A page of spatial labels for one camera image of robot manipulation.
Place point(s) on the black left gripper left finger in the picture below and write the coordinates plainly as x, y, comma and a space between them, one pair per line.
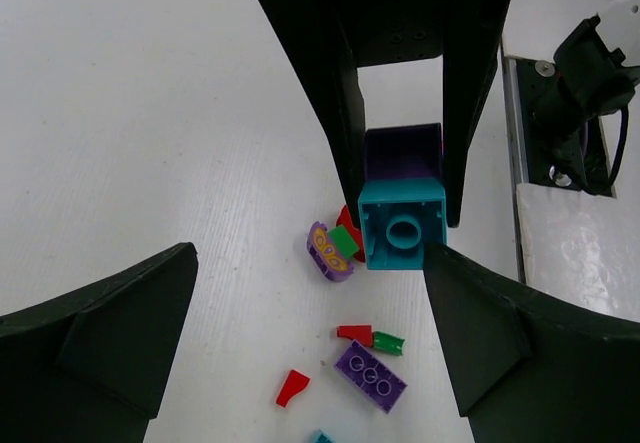
92, 365

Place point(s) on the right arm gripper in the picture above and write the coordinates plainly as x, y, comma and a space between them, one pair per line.
325, 40

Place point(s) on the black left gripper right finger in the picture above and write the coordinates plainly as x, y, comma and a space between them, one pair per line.
527, 367

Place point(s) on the purple curved lego piece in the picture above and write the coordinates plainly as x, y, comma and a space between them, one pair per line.
403, 152

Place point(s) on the teal square lego brick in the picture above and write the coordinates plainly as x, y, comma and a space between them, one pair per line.
398, 218

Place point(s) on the purple patterned lego piece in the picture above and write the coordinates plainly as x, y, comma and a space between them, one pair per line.
333, 267

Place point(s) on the red flower lego piece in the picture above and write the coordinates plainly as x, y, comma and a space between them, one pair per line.
344, 219

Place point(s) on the small green lego block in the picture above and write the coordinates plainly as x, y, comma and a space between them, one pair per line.
342, 242

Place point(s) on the green curved lego piece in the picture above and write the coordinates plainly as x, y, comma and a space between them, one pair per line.
388, 343

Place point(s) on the purple flat lego brick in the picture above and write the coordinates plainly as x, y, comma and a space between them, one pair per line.
370, 376

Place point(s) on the red sloped lego piece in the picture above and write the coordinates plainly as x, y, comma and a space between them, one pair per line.
363, 334

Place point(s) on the red curved lego piece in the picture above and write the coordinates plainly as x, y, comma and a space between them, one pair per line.
294, 384

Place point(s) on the teal flat lego brick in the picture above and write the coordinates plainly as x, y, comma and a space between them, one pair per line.
319, 436

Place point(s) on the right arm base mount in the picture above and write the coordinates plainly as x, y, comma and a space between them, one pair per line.
554, 140

